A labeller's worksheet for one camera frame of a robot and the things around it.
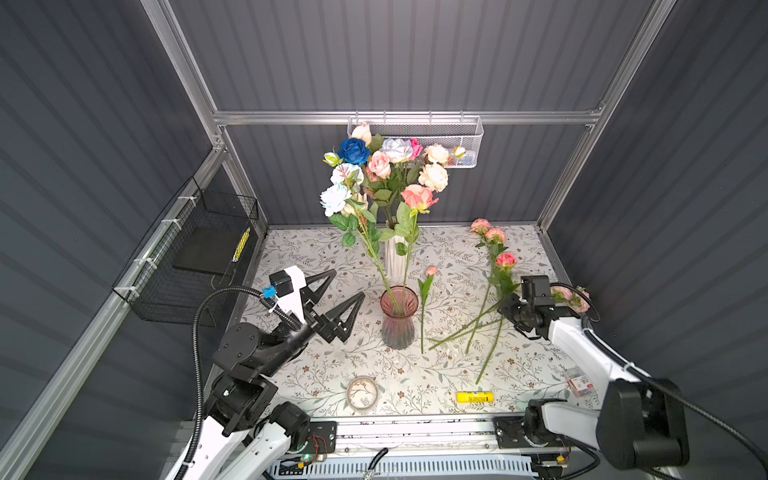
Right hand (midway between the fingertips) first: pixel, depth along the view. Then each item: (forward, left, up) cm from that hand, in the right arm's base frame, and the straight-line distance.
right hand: (508, 308), depth 89 cm
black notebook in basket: (+4, +81, +24) cm, 84 cm away
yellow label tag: (-24, +14, -5) cm, 28 cm away
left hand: (-14, +42, +35) cm, 56 cm away
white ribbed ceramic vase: (+25, +34, -10) cm, 43 cm away
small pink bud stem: (+11, +24, -7) cm, 27 cm away
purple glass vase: (-5, +33, +10) cm, 35 cm away
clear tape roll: (-22, +43, -7) cm, 49 cm away
